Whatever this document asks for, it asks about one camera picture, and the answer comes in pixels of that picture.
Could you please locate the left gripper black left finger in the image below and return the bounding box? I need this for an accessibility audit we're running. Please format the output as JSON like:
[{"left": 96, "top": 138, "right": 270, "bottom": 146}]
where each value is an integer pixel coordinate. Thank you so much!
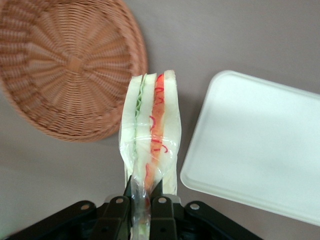
[{"left": 4, "top": 176, "right": 133, "bottom": 240}]

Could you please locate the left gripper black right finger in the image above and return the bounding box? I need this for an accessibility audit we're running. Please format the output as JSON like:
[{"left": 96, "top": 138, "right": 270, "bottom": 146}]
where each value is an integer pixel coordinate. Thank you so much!
[{"left": 149, "top": 181, "right": 263, "bottom": 240}]

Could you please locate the plastic-wrapped sandwich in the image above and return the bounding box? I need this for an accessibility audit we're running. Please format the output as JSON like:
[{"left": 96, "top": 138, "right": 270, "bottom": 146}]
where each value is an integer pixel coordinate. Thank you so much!
[{"left": 117, "top": 69, "right": 182, "bottom": 240}]

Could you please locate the cream rectangular tray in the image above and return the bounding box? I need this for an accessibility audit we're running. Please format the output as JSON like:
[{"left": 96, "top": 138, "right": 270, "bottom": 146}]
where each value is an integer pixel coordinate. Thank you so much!
[{"left": 179, "top": 69, "right": 320, "bottom": 227}]

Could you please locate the round brown wicker basket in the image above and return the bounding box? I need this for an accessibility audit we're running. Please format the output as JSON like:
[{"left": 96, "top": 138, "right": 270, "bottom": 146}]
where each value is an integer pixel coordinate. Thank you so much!
[{"left": 0, "top": 0, "right": 148, "bottom": 143}]

